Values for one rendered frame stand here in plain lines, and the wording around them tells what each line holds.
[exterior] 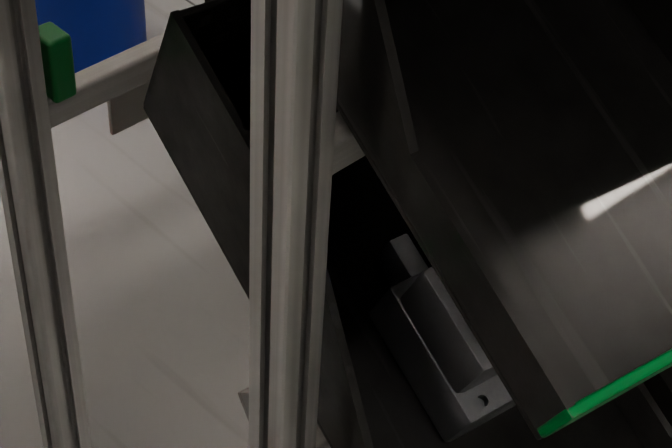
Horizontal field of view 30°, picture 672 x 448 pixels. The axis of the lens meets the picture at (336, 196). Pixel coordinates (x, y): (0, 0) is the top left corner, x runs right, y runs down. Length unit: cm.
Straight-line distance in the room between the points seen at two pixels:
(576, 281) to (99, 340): 70
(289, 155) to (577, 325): 10
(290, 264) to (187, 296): 68
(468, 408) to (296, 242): 13
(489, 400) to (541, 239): 12
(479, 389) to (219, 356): 56
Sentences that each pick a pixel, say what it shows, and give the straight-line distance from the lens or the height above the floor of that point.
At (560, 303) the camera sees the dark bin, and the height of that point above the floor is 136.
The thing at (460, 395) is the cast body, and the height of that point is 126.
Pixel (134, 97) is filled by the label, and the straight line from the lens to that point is 60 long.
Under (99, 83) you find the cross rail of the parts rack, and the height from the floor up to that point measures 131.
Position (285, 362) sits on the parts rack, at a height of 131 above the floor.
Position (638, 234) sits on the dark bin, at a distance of 42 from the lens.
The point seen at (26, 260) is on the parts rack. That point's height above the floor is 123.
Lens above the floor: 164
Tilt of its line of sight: 41 degrees down
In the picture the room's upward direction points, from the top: 4 degrees clockwise
